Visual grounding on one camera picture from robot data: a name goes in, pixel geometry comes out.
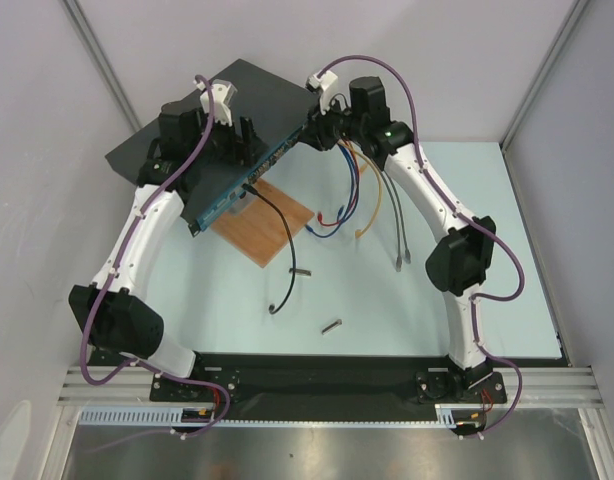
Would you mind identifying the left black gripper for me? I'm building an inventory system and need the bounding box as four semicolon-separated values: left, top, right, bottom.
188;107;267;168

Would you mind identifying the yellow patch cable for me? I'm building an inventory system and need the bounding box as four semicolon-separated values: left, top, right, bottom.
339;140;370;174

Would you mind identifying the blue patch cable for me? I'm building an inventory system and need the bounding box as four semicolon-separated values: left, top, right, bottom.
304;144;366;241
335;144;360;217

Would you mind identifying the long grey patch cable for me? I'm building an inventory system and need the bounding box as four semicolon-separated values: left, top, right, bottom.
379;172;405;273

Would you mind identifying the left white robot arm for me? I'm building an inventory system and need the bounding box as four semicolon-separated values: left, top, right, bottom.
68;99;278;400

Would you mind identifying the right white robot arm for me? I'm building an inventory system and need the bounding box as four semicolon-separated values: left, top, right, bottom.
301;71;496;402

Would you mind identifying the wooden board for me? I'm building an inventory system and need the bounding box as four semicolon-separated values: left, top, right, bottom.
211;180;314;268

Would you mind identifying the blue plugged patch cable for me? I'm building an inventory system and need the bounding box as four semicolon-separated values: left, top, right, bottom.
304;144;366;241

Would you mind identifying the red patch cable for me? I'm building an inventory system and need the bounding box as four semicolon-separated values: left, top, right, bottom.
315;142;362;229

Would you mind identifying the dark grey network switch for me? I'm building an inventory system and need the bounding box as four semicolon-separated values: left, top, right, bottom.
106;59;318;235

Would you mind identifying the black cable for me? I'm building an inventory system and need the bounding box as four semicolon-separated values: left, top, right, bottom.
241;183;298;316

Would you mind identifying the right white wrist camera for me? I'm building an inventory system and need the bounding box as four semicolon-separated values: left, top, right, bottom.
306;70;338;115

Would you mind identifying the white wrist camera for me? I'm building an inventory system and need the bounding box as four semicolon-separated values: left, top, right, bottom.
194;75;237;127
306;70;338;115

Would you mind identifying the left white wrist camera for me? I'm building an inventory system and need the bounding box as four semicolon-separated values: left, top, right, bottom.
194;75;237;127

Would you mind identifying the orange plugged patch cable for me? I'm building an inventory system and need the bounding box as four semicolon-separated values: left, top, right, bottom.
353;164;384;240

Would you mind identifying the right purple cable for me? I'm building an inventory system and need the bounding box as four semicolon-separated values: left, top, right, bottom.
316;54;527;440

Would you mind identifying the purple cable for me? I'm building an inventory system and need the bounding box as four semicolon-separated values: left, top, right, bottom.
316;54;527;440
78;74;233;443

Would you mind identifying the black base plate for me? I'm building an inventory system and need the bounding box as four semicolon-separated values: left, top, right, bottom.
149;350;508;424

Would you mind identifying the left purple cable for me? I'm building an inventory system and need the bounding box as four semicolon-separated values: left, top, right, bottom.
78;74;233;443

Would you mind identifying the white cable duct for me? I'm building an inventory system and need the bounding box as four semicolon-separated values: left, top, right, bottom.
78;403;484;431

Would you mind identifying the aluminium rail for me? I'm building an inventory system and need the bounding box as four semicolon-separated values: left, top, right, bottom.
57;366;604;409

